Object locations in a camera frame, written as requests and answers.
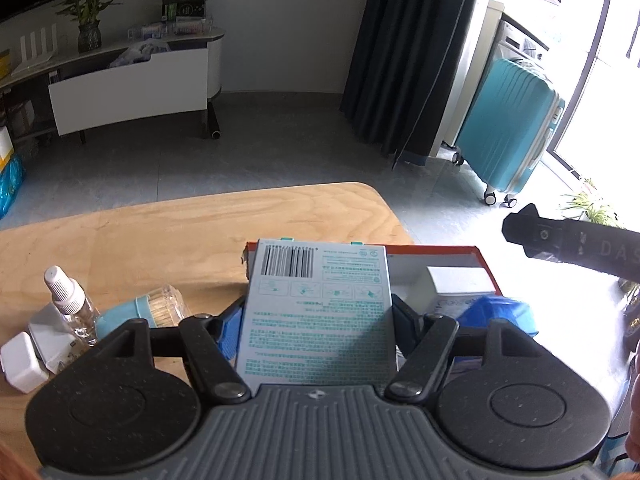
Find dark gift box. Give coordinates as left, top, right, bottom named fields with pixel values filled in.
left=162, top=0, right=207, bottom=21

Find blue plastic case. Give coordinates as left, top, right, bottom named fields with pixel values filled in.
left=457, top=296, right=542, bottom=337

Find clear plastic organizer boxes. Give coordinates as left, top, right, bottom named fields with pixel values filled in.
left=127, top=19, right=212, bottom=42

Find dark curtain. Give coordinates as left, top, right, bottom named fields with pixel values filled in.
left=340, top=0, right=484, bottom=167

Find white and yellow cardboard box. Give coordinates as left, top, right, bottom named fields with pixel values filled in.
left=0, top=127, right=16, bottom=172

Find teal and white carton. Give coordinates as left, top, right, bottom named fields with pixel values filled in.
left=235, top=238, right=399, bottom=394

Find teal hard-shell suitcase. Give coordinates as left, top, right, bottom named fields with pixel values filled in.
left=457, top=57, right=567, bottom=209

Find white plug-in device with hole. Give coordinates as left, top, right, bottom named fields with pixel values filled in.
left=27, top=302, right=82, bottom=374

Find person's right hand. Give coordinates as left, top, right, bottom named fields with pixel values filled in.
left=623, top=354, right=640, bottom=461

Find white carton blue stripe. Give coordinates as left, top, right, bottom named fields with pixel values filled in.
left=426, top=265, right=497, bottom=311

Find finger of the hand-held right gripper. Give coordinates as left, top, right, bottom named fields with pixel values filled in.
left=502, top=203, right=568, bottom=262

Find potted spider plant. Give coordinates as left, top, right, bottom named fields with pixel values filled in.
left=561, top=177, right=619, bottom=227

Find potted bamboo plant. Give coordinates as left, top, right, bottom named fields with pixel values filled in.
left=54, top=0, right=124, bottom=54

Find small white adapter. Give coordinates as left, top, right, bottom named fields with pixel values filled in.
left=0, top=332, right=44, bottom=394

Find white washing machine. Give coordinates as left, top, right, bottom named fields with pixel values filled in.
left=492, top=19, right=552, bottom=67

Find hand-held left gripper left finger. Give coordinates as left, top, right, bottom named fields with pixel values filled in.
left=107, top=302, right=252, bottom=405

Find white and dark television cabinet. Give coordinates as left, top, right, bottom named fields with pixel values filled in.
left=0, top=25, right=226, bottom=142

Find clear bottle with ribbed cap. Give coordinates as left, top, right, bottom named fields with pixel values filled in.
left=44, top=266, right=101, bottom=347

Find blue plastic bag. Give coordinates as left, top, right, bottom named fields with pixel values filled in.
left=0, top=152, right=27, bottom=222

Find white router with antennas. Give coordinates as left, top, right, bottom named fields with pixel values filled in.
left=16, top=30, right=59, bottom=69

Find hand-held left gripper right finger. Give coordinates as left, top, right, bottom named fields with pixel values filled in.
left=385, top=294, right=535, bottom=407

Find clear toothpick holder teal lid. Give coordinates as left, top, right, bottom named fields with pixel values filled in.
left=95, top=285, right=191, bottom=342

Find crumpled cloth in drawer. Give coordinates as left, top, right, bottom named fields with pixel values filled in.
left=109, top=40, right=171, bottom=69

